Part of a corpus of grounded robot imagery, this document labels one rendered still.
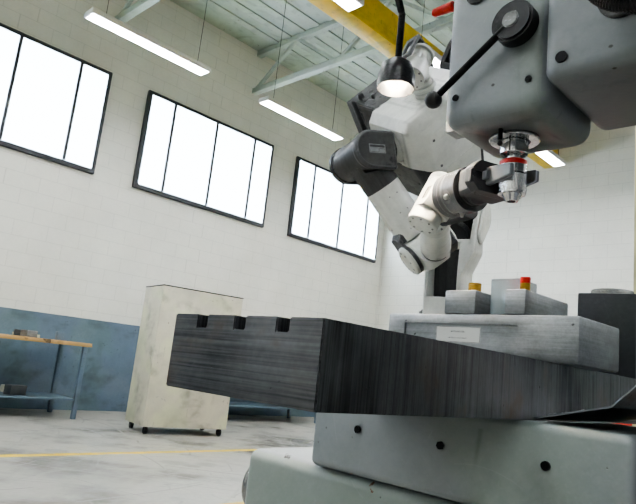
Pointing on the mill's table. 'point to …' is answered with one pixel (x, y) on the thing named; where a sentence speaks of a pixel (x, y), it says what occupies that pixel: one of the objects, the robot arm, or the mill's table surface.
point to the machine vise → (523, 332)
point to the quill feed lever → (514, 25)
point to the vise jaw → (467, 302)
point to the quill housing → (507, 84)
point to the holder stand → (619, 313)
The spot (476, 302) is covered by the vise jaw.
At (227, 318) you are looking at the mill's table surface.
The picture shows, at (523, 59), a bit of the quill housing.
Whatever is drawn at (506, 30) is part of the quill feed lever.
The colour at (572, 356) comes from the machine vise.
